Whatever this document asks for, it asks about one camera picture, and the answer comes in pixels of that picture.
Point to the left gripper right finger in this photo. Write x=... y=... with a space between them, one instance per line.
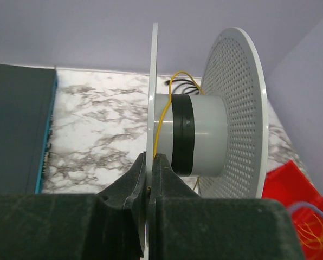
x=171 y=205

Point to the grey cable spool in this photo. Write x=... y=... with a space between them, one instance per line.
x=217 y=143

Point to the dark grey network switch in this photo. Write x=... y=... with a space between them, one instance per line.
x=27 y=98

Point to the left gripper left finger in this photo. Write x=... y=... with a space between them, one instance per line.
x=125 y=203

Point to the red plastic bin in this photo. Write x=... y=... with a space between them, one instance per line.
x=288 y=185

